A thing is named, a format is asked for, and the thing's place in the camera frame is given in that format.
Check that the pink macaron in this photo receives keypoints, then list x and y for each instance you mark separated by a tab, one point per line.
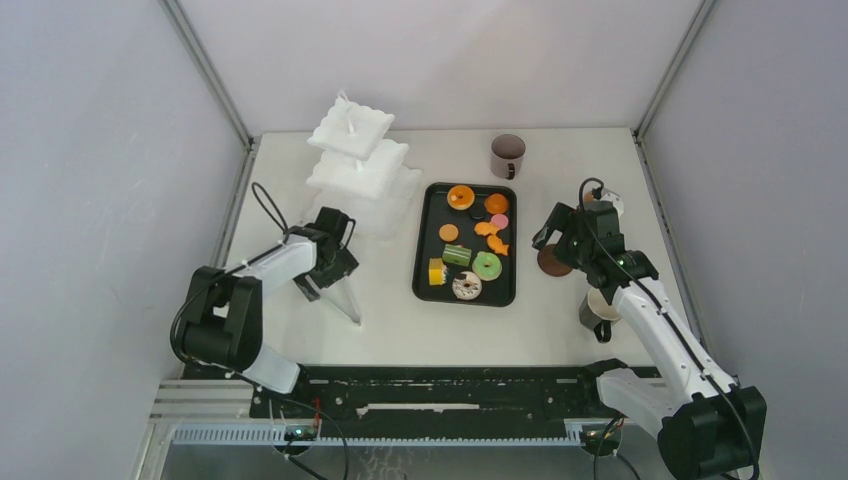
501	221

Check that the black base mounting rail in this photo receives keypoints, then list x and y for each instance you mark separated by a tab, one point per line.
438	403

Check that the black serving tray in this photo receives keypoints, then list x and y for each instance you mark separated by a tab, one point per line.
436	212

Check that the brown round coaster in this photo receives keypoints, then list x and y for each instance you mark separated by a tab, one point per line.
550	265

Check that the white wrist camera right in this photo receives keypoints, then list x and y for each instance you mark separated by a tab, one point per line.
614	198

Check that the small orange cookie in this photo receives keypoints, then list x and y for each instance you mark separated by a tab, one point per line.
448	232

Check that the orange glazed donut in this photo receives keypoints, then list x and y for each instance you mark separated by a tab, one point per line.
460	197

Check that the orange fish pastry lower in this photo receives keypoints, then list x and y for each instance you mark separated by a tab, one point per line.
497	245

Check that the grey mug white inside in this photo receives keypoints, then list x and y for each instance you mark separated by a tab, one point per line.
598	316

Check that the orange fish pastry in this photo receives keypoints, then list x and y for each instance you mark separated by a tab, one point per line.
486	229
497	245

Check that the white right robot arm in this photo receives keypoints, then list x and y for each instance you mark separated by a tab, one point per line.
705	424

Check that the dark purple mug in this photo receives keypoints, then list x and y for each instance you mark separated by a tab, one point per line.
507	154

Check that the yellow cake slice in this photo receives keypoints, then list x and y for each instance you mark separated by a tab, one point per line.
437	272

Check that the black sandwich cookie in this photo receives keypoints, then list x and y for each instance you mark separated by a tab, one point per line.
477	213

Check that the orange fish pastry upper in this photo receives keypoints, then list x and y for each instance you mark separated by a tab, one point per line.
486	229

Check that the white chocolate drizzle donut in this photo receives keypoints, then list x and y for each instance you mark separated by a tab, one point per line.
466	286

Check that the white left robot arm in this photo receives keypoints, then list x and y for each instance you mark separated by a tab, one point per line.
221	321

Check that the green frosted donut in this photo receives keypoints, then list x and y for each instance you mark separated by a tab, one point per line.
487	266

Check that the green layered cake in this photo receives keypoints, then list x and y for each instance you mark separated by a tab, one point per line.
457	255

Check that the white three-tier dessert stand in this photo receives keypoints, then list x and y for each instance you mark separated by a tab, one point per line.
360	171

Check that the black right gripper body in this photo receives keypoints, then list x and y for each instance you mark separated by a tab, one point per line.
572	250

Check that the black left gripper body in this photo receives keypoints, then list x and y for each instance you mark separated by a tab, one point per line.
323	276

